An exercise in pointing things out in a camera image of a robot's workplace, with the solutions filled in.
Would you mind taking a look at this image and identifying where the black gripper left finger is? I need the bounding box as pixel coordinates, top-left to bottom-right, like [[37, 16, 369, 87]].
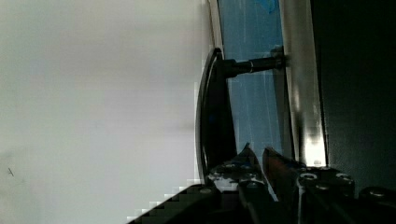
[[206, 143, 266, 192]]

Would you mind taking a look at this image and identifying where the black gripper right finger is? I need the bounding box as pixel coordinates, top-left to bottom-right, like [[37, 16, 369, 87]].
[[262, 147, 355, 224]]

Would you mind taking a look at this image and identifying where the silver toaster oven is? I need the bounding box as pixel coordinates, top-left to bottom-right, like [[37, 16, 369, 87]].
[[196, 0, 395, 199]]

